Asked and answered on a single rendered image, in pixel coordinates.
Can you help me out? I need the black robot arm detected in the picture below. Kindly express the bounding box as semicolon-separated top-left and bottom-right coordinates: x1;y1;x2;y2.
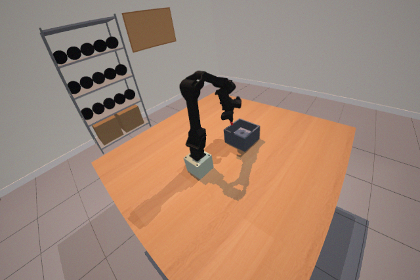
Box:
180;71;242;161

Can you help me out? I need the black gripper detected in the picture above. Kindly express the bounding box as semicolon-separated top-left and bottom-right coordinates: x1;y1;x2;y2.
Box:
220;97;234;122

